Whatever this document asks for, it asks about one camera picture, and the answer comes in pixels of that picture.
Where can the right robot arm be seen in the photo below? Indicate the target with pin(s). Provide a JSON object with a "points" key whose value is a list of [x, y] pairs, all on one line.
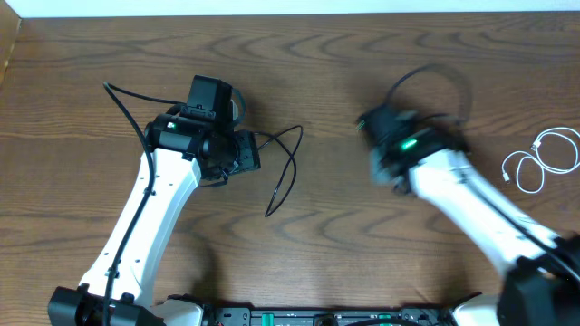
{"points": [[539, 268]]}

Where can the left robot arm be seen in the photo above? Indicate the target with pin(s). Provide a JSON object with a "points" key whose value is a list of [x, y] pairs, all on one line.
{"points": [[196, 143]]}

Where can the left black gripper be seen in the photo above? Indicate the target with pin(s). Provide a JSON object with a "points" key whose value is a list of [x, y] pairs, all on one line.
{"points": [[247, 151]]}

